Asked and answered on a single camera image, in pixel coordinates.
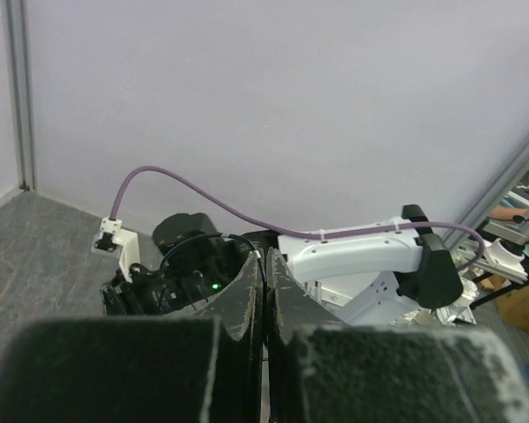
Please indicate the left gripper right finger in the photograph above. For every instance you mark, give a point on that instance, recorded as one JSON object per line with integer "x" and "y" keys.
{"x": 323, "y": 370}

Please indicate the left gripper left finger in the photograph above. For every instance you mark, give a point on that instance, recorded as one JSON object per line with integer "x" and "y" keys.
{"x": 204, "y": 367}

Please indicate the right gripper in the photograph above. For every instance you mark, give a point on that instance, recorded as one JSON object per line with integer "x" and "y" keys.
{"x": 154, "y": 293}

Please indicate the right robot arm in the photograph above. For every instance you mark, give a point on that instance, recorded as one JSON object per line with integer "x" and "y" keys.
{"x": 372, "y": 274}

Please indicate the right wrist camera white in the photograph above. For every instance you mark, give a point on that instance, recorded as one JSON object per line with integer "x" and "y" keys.
{"x": 114, "y": 241}

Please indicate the aluminium corner post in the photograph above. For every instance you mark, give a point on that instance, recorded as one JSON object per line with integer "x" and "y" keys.
{"x": 18, "y": 61}

